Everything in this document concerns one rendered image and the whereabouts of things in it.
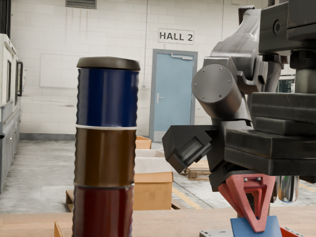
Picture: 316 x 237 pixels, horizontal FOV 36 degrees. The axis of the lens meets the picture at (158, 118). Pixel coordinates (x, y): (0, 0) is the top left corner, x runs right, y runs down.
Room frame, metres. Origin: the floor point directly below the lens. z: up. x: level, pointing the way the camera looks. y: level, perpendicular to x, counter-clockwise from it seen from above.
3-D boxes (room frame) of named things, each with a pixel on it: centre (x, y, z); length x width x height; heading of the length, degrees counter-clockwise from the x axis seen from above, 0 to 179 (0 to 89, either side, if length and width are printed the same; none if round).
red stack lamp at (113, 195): (0.30, 0.03, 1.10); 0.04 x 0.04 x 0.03
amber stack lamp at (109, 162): (0.30, 0.03, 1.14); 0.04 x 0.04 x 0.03
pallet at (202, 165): (7.32, -0.92, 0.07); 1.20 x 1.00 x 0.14; 106
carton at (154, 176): (4.26, 0.14, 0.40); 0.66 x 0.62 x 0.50; 15
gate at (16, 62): (7.22, 2.07, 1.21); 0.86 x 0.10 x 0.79; 14
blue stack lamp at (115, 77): (0.30, 0.03, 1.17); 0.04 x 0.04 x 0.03
